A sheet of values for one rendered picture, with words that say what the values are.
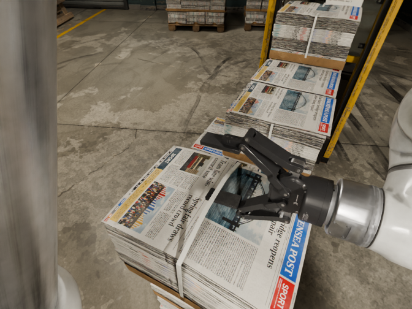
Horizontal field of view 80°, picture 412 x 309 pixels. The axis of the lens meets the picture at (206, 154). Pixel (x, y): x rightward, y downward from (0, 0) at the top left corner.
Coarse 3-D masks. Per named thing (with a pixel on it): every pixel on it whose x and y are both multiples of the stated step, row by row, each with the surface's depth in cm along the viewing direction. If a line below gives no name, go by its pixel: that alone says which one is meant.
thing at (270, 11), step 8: (272, 0) 162; (280, 0) 162; (272, 8) 165; (280, 8) 167; (272, 16) 168; (272, 24) 173; (264, 32) 177; (264, 40) 180; (264, 48) 184; (264, 56) 187
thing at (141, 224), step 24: (168, 168) 62; (192, 168) 61; (216, 168) 61; (144, 192) 56; (168, 192) 56; (192, 192) 55; (120, 216) 52; (144, 216) 51; (168, 216) 51; (120, 240) 54; (144, 240) 47; (168, 240) 47; (144, 264) 55
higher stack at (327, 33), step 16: (288, 16) 118; (304, 16) 115; (320, 16) 113; (336, 16) 112; (352, 16) 112; (272, 32) 125; (288, 32) 122; (304, 32) 119; (320, 32) 116; (336, 32) 113; (352, 32) 110; (272, 48) 130; (288, 48) 127; (304, 48) 124; (320, 48) 120; (336, 48) 118; (304, 64) 128
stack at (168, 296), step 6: (222, 156) 110; (228, 156) 112; (234, 162) 107; (240, 162) 107; (246, 162) 107; (252, 168) 105; (258, 168) 105; (264, 174) 102; (156, 288) 80; (162, 294) 82; (168, 294) 79; (162, 300) 89; (174, 300) 80; (180, 300) 77; (162, 306) 97; (168, 306) 91; (174, 306) 87; (180, 306) 81; (186, 306) 77
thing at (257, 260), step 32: (256, 192) 56; (224, 224) 50; (256, 224) 51; (288, 224) 52; (224, 256) 45; (256, 256) 46; (288, 256) 47; (224, 288) 42; (256, 288) 42; (288, 288) 43
